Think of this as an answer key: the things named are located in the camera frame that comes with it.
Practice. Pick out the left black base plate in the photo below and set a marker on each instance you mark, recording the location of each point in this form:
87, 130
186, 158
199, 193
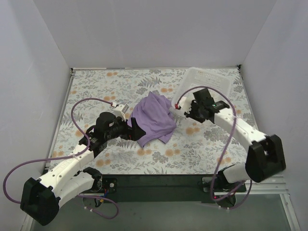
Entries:
104, 185

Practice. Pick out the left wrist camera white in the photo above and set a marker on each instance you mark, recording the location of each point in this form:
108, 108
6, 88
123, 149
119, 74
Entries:
120, 109

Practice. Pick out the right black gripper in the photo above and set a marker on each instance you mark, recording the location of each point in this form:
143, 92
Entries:
192, 110

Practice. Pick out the purple t shirt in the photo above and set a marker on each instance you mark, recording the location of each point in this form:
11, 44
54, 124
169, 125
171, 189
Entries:
154, 117

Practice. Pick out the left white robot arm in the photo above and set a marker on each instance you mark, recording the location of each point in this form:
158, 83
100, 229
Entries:
43, 198

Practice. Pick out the floral patterned table mat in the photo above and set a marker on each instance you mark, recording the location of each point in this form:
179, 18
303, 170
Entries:
177, 145

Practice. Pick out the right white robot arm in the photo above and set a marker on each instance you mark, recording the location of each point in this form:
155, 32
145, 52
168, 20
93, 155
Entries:
265, 155

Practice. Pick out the white plastic basket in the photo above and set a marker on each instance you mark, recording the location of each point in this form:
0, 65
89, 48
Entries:
202, 77

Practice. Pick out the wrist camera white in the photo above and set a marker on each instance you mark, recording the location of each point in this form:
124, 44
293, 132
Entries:
120, 109
184, 105

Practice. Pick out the aluminium frame rail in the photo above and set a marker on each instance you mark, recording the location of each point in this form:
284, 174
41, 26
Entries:
273, 185

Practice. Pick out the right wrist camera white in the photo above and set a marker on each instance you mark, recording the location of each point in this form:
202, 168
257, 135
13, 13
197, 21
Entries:
184, 105

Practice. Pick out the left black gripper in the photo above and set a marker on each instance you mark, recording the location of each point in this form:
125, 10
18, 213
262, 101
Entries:
131, 130

